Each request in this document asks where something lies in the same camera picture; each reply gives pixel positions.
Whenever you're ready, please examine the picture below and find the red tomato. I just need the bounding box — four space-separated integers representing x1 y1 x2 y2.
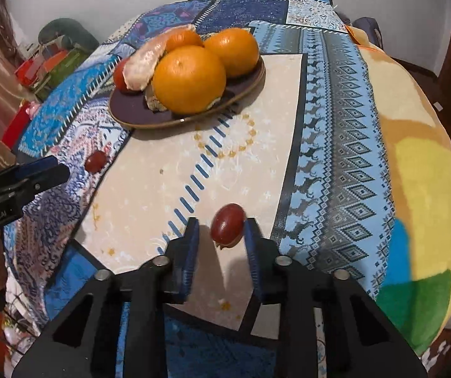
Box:
113 58 132 93

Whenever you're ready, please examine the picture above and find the large orange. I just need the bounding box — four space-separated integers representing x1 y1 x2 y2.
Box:
152 46 226 115
204 27 259 78

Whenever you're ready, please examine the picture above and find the red jujube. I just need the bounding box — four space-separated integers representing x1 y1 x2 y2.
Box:
85 150 108 174
210 203 246 248

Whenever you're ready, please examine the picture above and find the red jujube on bedspread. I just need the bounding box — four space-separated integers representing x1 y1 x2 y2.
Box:
85 150 108 174

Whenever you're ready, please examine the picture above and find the yellow orange fleece blanket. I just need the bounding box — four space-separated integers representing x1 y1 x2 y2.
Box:
347 26 451 355

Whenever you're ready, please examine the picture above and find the dark purple round plate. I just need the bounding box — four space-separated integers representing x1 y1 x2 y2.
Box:
108 54 265 130

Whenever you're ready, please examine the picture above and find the green patterned box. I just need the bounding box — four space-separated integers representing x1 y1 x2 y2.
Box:
31 48 89 102

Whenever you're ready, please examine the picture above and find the pink pomelo segment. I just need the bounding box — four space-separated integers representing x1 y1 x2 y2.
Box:
122 24 195 91

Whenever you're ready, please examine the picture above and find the grey plush toy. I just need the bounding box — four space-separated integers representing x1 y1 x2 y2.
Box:
37 18 99 53

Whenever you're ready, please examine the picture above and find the small mandarin orange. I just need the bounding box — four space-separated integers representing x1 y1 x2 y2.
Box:
166 30 203 53

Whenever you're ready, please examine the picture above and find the blue patchwork bedspread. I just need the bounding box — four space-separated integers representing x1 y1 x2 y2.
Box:
3 0 398 378

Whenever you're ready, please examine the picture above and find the large orange on plate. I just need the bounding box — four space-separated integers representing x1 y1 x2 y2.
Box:
204 27 259 78

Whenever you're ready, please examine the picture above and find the dark bag behind bed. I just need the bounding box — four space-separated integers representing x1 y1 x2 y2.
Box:
352 17 383 49

